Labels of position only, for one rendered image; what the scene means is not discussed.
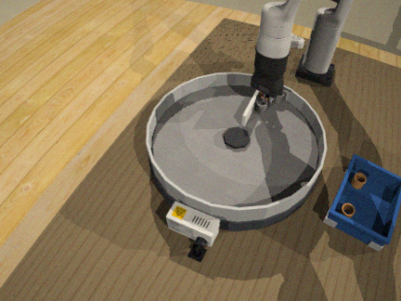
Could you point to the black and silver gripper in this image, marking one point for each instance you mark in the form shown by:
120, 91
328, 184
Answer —
270, 63

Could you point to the blue crate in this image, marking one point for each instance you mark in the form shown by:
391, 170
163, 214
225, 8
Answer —
376, 204

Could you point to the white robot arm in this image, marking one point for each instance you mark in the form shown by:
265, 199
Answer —
277, 20

